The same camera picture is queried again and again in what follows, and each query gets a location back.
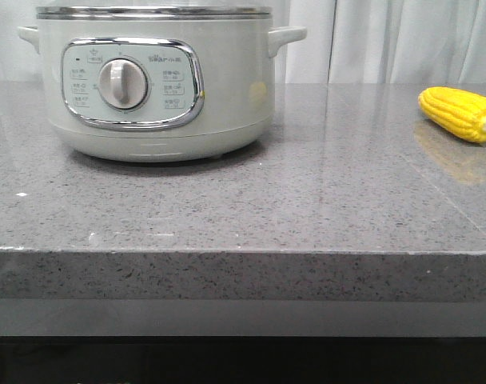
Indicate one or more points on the pale green electric pot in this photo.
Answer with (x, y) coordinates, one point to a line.
(159, 90)

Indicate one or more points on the yellow corn cob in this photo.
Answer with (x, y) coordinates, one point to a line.
(460, 112)

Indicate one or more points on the glass pot lid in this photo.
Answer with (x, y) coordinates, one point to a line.
(152, 10)

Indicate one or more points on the white curtain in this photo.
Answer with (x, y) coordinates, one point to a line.
(424, 42)

